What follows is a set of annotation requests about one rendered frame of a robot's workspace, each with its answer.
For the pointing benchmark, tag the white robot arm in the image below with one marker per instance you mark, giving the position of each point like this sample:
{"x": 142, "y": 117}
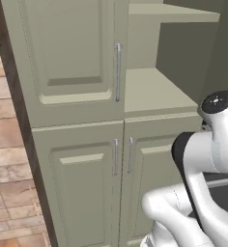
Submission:
{"x": 212, "y": 151}

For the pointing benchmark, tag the tall sage green cabinet door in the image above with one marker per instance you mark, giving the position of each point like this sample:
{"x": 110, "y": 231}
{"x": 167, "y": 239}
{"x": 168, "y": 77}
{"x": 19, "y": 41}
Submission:
{"x": 71, "y": 58}

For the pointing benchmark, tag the dark brown cabinet side panel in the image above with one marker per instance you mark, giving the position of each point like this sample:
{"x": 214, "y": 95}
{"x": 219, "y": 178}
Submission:
{"x": 19, "y": 122}

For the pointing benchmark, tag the sage green open shelf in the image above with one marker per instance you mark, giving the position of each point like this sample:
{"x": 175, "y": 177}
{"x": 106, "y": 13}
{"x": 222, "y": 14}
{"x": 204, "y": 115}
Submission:
{"x": 157, "y": 93}

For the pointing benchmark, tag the black appliance with silver bar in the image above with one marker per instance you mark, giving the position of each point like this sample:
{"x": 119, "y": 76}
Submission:
{"x": 222, "y": 193}

